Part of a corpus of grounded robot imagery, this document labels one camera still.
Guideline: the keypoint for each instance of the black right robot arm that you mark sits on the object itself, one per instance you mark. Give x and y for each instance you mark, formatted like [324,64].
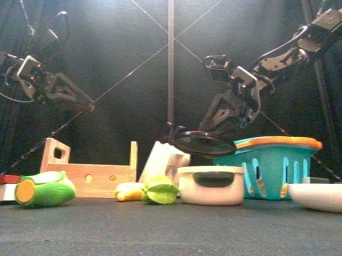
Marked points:
[308,43]

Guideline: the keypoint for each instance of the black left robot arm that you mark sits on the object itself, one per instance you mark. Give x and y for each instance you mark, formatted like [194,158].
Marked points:
[51,40]

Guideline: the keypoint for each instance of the teal basket with orange rim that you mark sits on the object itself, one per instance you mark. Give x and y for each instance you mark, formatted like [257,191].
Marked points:
[274,160]

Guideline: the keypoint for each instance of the white carton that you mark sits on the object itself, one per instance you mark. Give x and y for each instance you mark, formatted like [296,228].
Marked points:
[166,160]

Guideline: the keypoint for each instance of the wooden crate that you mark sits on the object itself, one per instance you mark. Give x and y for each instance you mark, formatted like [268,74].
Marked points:
[95,176]

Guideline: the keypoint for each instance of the green toy lime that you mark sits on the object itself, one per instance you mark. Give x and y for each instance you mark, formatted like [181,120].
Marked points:
[161,190]

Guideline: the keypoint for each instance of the green toy cucumber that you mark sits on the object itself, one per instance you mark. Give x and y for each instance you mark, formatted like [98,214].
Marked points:
[47,193]

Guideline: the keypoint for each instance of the red and white block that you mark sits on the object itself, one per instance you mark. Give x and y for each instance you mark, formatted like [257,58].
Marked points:
[8,186]

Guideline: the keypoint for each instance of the white bowl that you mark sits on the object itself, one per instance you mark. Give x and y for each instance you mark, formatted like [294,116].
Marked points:
[317,197]

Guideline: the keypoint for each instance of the yellow toy food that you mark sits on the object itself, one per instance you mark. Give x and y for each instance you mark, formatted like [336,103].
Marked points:
[129,192]

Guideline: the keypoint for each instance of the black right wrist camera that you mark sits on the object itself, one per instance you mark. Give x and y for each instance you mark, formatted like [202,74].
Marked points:
[220,69]

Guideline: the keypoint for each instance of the metal frame pole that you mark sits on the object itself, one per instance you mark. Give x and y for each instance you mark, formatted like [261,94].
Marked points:
[170,63]

